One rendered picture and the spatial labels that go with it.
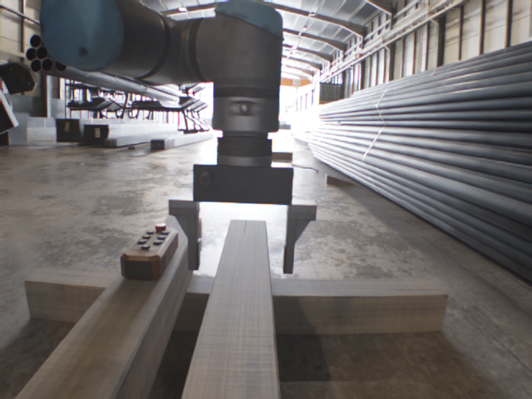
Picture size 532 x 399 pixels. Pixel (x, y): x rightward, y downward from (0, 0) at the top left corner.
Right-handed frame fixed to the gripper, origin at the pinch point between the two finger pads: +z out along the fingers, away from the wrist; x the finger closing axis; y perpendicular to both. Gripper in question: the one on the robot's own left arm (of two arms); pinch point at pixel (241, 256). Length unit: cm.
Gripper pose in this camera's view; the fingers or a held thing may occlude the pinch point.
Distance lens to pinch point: 52.0
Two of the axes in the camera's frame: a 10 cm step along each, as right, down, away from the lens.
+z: -0.4, 9.8, 2.0
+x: 10.0, 0.4, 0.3
